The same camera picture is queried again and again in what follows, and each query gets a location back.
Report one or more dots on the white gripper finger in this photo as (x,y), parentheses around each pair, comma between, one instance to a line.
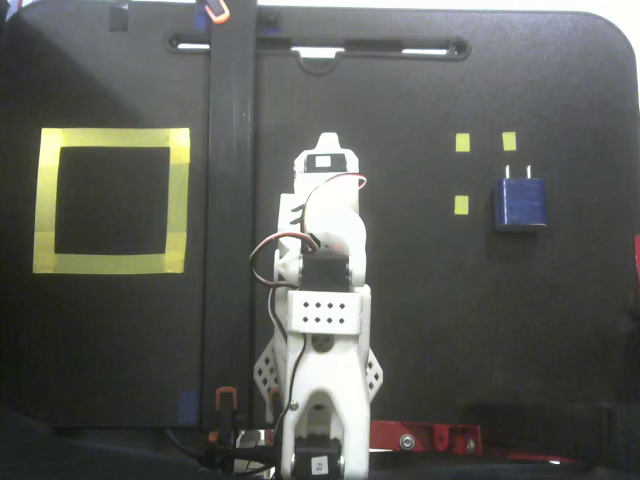
(330,142)

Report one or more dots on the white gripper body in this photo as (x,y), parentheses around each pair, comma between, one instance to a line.
(327,161)

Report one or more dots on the blue and white charger plug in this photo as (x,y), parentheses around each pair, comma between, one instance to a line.
(520,205)

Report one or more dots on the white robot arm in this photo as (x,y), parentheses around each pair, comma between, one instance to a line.
(325,380)

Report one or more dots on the small yellow tape marker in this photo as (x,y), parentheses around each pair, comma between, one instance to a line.
(461,205)
(509,141)
(463,142)

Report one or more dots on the orange black spring clamp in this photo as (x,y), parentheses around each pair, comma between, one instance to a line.
(226,415)
(273,395)
(216,11)

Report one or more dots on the blue tape piece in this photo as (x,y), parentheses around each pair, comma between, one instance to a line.
(201,21)
(189,407)

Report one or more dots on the yellow tape square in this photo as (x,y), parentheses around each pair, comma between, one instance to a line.
(110,137)

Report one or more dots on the red screw clamp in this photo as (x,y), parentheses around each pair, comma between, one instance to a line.
(452,437)

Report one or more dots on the dark grey flat rail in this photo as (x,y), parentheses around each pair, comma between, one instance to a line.
(230,200)

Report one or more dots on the red triangular metal bracket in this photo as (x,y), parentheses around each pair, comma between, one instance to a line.
(385,435)

